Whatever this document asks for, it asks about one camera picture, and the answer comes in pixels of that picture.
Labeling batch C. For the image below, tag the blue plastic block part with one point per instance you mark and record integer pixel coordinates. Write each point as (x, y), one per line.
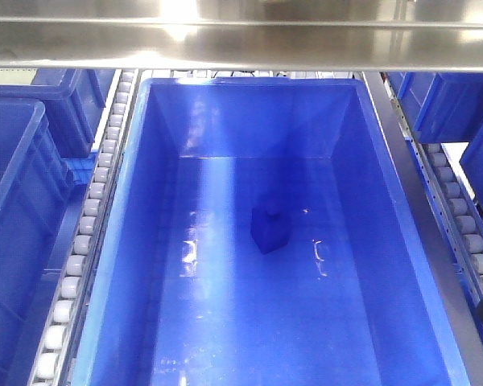
(270, 228)

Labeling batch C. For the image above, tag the white roller track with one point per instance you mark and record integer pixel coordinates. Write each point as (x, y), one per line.
(455, 213)
(61, 334)

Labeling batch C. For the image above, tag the large blue target bin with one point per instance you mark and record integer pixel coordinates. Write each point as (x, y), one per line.
(183, 296)

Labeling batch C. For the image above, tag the blue bin left near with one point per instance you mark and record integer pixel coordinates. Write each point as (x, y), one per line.
(35, 184)

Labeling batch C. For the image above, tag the right white roller track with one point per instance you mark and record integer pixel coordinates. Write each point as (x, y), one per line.
(455, 213)

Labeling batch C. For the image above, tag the left white roller track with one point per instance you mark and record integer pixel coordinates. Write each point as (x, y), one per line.
(61, 334)

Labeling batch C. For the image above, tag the blue bin right far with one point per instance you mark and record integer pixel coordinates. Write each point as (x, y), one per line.
(440, 107)

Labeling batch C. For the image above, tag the blue bin left far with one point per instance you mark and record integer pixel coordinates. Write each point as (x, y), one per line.
(74, 100)

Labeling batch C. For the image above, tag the steel shelf front beam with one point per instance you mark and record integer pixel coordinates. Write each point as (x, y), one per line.
(246, 35)

